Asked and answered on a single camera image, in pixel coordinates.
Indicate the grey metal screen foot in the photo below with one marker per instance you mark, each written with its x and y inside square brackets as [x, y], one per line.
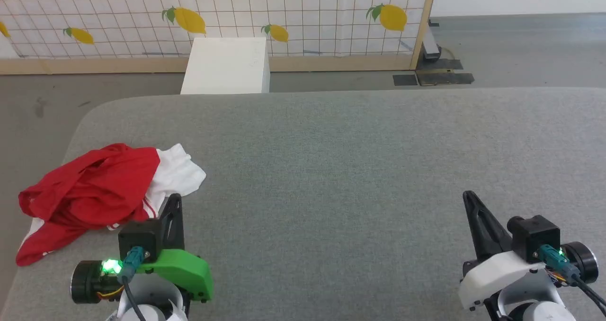
[430, 46]

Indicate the large black floor patch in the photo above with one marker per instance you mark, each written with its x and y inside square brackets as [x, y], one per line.
[445, 78]

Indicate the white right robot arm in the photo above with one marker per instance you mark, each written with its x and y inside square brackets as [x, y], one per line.
[535, 302]

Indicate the white box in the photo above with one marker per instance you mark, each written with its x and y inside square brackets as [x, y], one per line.
[227, 65]

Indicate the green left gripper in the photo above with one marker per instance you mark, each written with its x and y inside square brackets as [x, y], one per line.
[187, 271]

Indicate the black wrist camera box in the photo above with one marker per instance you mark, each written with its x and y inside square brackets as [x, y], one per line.
[139, 238]
[535, 236]

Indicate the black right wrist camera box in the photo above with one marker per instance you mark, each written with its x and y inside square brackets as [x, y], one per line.
[535, 236]

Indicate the red and white shirt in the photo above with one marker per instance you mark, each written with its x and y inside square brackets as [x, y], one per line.
[94, 188]

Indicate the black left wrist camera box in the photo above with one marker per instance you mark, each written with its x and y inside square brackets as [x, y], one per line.
[139, 238]

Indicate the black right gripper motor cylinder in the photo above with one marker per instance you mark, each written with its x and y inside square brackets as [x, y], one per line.
[581, 262]

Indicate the small black floor patch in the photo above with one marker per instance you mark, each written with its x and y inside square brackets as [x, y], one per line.
[405, 80]

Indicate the dark grey floor patch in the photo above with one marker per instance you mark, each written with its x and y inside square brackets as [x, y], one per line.
[447, 64]

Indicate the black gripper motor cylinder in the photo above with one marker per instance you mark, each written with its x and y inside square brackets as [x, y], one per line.
[90, 283]
[581, 262]

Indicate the lemon print partition screen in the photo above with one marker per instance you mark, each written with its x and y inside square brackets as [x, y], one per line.
[118, 27]

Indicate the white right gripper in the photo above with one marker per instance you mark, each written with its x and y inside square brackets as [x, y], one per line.
[497, 273]

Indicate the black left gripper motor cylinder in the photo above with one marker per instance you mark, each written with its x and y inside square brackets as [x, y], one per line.
[90, 283]

